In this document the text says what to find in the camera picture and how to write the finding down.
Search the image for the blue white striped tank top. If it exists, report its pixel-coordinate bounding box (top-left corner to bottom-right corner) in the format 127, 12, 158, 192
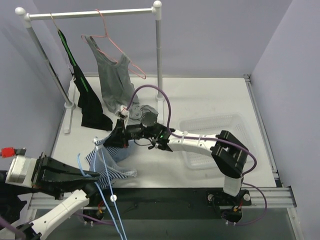
85, 145, 138, 189

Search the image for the grey tank top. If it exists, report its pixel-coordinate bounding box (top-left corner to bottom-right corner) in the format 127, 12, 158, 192
84, 35, 159, 125

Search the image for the light blue wire hanger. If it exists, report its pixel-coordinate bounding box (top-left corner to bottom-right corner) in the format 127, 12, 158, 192
85, 138, 137, 240

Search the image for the pink wire hanger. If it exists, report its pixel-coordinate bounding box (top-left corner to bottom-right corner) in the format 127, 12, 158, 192
89, 9, 147, 80

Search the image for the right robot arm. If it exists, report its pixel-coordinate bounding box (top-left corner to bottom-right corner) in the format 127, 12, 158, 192
103, 115, 249, 204

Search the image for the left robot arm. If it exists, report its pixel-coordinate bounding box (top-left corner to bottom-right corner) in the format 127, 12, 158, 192
0, 148, 102, 240

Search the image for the black garment with green stripe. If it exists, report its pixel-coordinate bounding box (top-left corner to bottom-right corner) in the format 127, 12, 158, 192
57, 29, 113, 131

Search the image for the white plastic laundry basket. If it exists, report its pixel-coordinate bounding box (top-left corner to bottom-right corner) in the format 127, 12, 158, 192
177, 112, 252, 171

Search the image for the white clothes rack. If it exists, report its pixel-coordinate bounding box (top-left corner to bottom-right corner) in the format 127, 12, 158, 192
15, 0, 163, 135

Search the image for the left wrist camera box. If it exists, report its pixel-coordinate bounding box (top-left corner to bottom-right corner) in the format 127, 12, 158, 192
0, 147, 38, 189

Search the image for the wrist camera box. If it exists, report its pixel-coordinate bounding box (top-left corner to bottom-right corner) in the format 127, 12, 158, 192
115, 105, 130, 128
0, 147, 38, 189

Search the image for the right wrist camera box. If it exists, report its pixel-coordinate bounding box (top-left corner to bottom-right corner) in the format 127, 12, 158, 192
115, 105, 130, 128

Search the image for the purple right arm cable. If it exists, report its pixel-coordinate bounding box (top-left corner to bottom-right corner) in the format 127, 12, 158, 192
124, 84, 269, 226

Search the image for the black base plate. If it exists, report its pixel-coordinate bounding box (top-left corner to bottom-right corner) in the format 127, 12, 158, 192
83, 187, 252, 221

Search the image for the copper wire hanger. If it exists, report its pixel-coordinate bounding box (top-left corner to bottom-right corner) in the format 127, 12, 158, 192
49, 12, 60, 31

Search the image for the aluminium table frame rail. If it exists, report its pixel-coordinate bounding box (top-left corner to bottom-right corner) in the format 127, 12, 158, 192
27, 73, 298, 211

